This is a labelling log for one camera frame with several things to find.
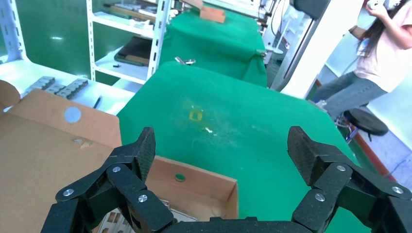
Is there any white metal shelf rack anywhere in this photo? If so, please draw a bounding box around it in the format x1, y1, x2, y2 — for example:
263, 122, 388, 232
0, 0, 26, 63

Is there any black round stool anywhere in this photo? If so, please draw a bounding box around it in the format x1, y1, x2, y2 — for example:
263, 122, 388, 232
343, 107, 390, 137

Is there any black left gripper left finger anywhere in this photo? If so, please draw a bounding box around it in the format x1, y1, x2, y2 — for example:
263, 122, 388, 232
39, 126, 175, 233

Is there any white flat board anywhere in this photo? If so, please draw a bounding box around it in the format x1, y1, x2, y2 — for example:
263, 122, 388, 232
0, 59, 136, 117

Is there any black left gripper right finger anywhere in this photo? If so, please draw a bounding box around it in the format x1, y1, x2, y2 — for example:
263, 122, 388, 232
286, 125, 412, 233

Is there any white slanted column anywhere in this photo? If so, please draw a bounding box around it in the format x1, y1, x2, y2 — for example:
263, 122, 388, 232
270, 0, 366, 99

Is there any person in pink shirt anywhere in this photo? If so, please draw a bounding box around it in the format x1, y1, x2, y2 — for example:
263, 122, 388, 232
310, 0, 412, 120

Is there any white slotted storage rack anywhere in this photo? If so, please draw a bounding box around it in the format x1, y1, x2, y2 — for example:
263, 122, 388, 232
86, 0, 172, 85

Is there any grey metal connector bracket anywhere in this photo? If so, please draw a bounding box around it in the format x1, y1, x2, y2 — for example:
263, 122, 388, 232
21, 84, 65, 96
56, 78, 89, 100
31, 76, 56, 87

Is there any small brown cardboard box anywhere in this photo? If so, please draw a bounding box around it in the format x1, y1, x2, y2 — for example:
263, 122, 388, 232
199, 5, 226, 24

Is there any green cloth covered table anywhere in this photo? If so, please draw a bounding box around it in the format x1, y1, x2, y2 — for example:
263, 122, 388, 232
158, 9, 268, 88

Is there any metal IO shield plate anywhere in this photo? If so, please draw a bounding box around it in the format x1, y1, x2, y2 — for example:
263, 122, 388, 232
96, 199, 199, 233

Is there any green table cloth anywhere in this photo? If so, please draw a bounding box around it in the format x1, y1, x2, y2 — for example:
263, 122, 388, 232
116, 61, 371, 233

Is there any silver binder clip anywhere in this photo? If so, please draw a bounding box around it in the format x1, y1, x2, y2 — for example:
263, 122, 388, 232
174, 56, 197, 66

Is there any dark flat mat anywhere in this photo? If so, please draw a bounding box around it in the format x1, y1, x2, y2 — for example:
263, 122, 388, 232
114, 35, 156, 67

